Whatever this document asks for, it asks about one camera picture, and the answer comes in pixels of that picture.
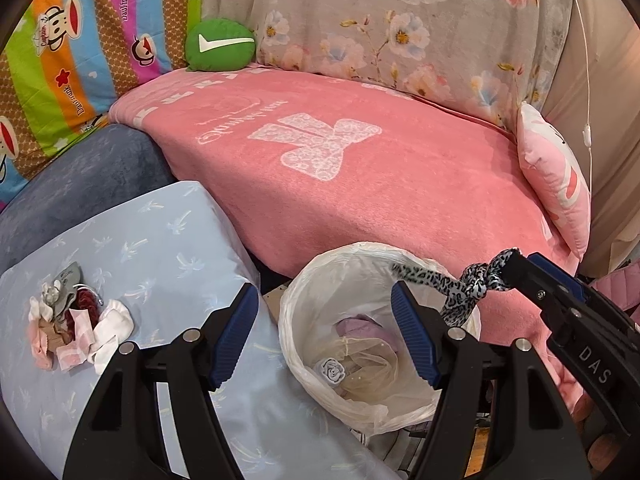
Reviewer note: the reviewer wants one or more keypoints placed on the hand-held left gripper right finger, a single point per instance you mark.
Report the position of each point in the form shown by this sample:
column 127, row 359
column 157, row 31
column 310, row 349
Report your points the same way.
column 412, row 330

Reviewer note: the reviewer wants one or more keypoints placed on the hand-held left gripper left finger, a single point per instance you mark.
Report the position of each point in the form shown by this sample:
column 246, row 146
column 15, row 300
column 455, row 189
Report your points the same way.
column 232, row 340

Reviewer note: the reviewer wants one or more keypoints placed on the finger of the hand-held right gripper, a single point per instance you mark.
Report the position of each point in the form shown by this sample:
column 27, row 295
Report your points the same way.
column 562, row 277
column 530, row 280

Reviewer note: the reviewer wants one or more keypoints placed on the leopard print scrunchie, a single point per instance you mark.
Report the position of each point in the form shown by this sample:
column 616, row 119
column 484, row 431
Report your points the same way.
column 472, row 282

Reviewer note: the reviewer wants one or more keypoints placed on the small bin with white bag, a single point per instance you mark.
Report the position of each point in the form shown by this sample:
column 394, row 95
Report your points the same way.
column 305, row 310

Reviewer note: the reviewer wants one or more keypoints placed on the dark red velvet scrunchie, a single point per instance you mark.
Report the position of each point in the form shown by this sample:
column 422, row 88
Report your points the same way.
column 85, row 302

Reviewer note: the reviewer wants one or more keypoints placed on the purple cloth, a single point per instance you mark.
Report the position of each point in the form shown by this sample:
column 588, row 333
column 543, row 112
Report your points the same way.
column 360, row 332

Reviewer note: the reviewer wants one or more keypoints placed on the pink quilted cloth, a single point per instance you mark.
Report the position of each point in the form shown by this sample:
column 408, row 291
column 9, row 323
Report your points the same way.
column 622, row 285

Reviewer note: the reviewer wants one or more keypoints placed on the beige sheer fabric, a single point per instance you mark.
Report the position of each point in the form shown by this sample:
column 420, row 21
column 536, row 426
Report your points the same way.
column 372, row 377

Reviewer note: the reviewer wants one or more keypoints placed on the grey fabric rose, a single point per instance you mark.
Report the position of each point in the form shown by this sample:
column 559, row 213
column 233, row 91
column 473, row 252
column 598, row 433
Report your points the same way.
column 333, row 371

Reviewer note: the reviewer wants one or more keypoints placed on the pink cartoon pillow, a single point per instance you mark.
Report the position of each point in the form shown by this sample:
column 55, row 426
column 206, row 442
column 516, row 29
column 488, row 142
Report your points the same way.
column 555, row 170

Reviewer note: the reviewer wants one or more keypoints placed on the large white scrunchie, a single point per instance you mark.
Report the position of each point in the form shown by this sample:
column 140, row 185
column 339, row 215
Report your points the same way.
column 115, row 325

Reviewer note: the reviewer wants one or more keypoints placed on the pink blanket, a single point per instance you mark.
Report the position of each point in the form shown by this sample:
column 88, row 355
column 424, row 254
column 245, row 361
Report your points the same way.
column 400, row 185

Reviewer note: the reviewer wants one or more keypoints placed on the pink white striped wrapper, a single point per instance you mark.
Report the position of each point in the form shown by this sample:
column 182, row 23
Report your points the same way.
column 75, row 351

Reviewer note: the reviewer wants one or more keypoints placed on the beige cloth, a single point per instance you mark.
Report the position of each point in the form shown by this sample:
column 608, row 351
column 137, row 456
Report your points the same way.
column 615, row 110

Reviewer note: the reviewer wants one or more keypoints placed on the grey hair clip card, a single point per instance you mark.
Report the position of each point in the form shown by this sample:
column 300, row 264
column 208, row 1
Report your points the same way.
column 67, row 277

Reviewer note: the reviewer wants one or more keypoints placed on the pale pink scrunchie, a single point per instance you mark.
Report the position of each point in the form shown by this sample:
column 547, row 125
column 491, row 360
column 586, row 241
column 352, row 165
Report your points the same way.
column 42, row 356

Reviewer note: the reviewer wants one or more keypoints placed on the small white scrunchie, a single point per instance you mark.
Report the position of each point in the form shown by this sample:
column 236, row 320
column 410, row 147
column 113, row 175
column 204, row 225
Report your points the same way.
column 40, row 310

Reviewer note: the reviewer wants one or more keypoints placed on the blue-grey cushion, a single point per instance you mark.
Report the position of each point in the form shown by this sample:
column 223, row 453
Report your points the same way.
column 90, row 170

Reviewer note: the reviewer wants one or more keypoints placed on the green round cushion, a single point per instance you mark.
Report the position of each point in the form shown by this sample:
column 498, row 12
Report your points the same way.
column 220, row 55

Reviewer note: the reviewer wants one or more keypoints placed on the grey floral quilt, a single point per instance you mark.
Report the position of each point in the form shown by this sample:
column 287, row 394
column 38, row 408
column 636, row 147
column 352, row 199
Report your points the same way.
column 350, row 10

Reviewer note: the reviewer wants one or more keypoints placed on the colourful monkey print pillow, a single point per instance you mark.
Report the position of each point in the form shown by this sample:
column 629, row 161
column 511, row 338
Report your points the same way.
column 100, row 35

